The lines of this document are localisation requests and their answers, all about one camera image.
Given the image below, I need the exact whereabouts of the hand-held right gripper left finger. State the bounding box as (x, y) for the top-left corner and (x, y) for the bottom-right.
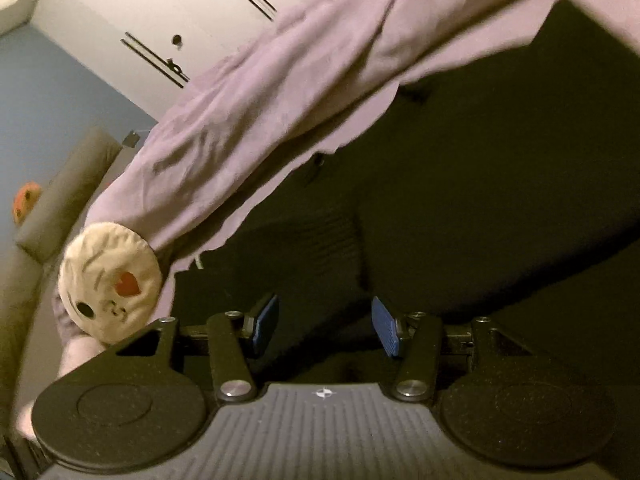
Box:
(115, 292), (280, 404)

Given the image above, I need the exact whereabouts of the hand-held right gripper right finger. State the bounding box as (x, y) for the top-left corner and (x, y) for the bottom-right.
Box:
(371, 296), (532, 404)

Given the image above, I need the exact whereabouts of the black knit sweater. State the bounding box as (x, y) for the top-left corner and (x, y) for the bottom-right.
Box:
(170, 0), (640, 393)

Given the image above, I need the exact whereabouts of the round cream face pillow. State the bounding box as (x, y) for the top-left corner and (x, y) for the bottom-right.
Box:
(57, 221), (162, 346)

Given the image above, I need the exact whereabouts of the purple fleece blanket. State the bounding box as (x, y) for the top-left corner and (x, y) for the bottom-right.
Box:
(52, 0), (617, 341)

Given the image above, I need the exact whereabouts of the olive padded headboard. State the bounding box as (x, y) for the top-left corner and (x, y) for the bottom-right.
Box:
(0, 126), (124, 426)

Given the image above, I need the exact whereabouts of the orange plush toy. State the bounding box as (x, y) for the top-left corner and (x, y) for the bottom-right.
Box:
(12, 181), (42, 226)

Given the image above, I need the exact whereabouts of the white wardrobe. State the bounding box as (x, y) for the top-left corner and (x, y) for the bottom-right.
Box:
(29, 0), (351, 127)

